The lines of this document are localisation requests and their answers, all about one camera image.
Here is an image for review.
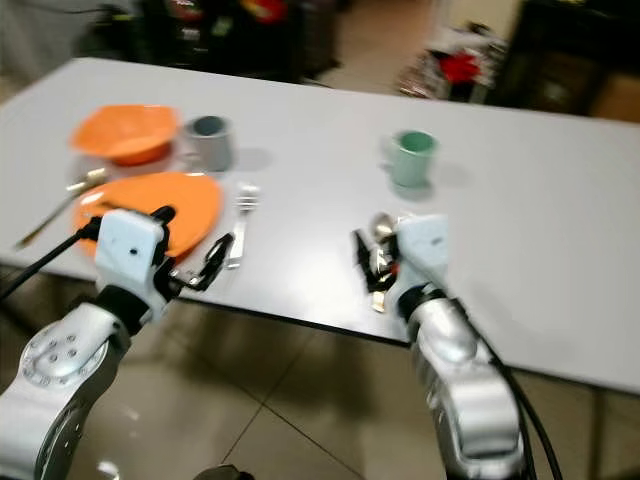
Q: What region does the green mug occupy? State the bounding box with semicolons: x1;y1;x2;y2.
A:
381;129;442;191

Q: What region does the orange bowl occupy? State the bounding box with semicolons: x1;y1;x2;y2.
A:
69;102;180;168

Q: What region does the red box with clutter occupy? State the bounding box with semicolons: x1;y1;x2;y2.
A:
396;24;511;103

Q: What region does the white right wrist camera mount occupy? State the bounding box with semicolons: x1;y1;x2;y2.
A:
394;213;452;293

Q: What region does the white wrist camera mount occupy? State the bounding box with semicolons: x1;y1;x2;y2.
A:
94;208;170;297
394;213;452;293

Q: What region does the orange plate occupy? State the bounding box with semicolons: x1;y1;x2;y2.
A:
71;170;225;263

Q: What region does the silver metal fork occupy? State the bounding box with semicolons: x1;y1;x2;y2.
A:
225;181;262;270

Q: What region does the dark shelf with red item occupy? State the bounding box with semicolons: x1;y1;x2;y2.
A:
85;0;346;85

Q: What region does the grey mug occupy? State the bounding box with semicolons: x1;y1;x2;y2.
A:
181;114;235;174

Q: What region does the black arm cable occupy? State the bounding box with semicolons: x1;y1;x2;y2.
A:
0;204;175;301
455;298;565;480

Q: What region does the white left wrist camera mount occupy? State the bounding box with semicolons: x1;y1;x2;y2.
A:
94;208;170;297

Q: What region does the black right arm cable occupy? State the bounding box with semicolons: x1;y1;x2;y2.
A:
455;298;565;480

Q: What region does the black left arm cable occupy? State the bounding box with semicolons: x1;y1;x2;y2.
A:
0;204;175;301

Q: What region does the black cabinet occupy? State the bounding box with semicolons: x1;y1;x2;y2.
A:
490;0;640;123

